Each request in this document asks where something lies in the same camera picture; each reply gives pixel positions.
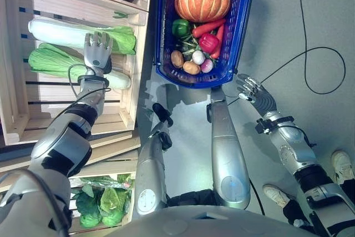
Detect green bell pepper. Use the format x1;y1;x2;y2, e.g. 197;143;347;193
171;18;191;37

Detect large napa cabbage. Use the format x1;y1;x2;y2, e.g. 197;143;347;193
27;17;138;56

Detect purple white turnip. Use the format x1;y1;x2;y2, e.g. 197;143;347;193
200;58;215;73

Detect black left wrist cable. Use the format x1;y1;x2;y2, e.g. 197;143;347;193
47;63;112;127

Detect robot right leg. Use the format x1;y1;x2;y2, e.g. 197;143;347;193
206;86;252;210

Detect green beans bunch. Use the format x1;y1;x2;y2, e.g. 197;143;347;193
174;33;201;56

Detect blue plastic shopping basket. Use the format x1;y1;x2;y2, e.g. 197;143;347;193
151;0;258;89

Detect white garlic bulb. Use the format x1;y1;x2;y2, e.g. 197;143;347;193
191;49;206;65

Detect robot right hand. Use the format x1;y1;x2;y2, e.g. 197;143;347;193
236;73;278;116

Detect napa cabbage with wide leaves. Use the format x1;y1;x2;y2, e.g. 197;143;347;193
28;43;132;90

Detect wooden crate with lettuce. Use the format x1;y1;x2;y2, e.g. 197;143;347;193
0;130;143;237

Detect short orange carrot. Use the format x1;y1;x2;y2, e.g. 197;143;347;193
210;23;225;60

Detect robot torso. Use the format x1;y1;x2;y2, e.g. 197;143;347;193
104;205;316;237

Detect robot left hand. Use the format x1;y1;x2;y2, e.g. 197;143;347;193
83;31;114;73

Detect brown potato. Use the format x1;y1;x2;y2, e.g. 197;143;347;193
182;60;201;75
170;49;185;69

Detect green lettuce heads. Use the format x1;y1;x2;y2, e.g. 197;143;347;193
71;181;133;228

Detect red bell pepper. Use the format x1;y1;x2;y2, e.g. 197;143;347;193
198;32;221;54

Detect bagged leafy greens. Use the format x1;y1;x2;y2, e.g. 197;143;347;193
79;174;135;192

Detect long orange carrot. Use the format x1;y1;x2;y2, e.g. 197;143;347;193
191;18;227;39

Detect person's leg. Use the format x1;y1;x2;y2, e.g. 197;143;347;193
338;178;355;203
282;197;316;228

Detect person's white shoe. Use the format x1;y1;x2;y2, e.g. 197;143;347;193
331;150;355;186
262;184;298;209

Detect black floor cable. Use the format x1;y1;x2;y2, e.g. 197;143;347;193
224;0;347;107

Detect wooden crate with cabbages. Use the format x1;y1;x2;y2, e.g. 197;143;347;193
0;0;152;147

